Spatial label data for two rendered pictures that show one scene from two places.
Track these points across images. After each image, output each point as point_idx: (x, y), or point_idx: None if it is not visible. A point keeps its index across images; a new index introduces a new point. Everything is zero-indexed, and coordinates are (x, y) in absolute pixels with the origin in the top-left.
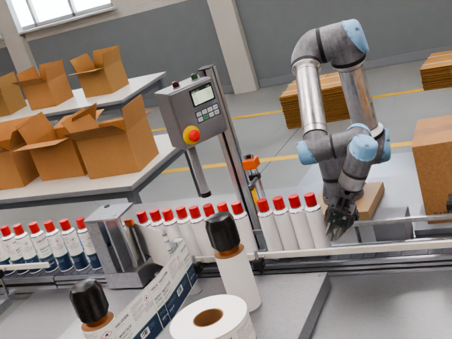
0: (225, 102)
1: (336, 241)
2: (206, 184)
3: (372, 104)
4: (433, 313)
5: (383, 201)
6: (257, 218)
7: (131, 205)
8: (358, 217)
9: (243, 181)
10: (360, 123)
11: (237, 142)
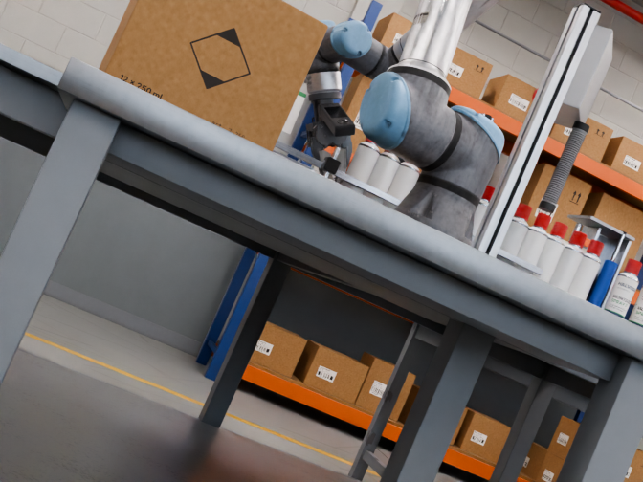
0: (559, 57)
1: None
2: (546, 189)
3: (413, 20)
4: None
5: None
6: (477, 234)
7: (587, 216)
8: (321, 165)
9: (502, 171)
10: (357, 20)
11: (533, 118)
